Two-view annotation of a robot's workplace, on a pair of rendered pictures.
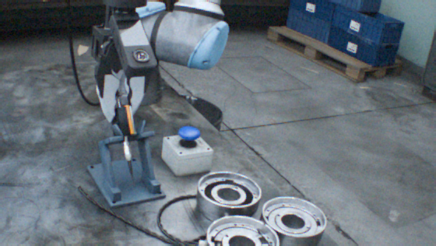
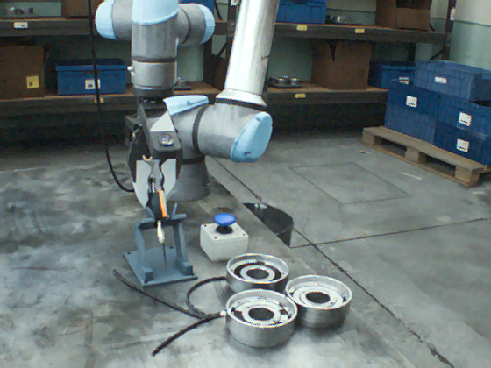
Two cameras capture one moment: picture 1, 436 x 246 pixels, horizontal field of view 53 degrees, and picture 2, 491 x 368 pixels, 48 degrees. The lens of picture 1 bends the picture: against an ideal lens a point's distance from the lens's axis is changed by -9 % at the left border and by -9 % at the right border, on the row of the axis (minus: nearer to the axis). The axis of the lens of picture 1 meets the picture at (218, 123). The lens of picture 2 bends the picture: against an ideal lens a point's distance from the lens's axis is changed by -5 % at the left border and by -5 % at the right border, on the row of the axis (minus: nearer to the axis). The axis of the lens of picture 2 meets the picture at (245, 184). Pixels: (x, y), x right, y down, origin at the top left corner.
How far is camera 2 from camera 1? 25 cm
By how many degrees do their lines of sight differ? 10
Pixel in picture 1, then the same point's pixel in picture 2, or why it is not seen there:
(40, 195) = (74, 277)
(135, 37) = (161, 123)
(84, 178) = (120, 263)
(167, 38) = (208, 131)
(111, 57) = (142, 144)
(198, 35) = (238, 126)
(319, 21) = (423, 116)
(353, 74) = (465, 177)
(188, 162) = (223, 247)
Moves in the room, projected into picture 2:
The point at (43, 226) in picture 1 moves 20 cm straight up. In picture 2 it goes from (73, 301) to (66, 184)
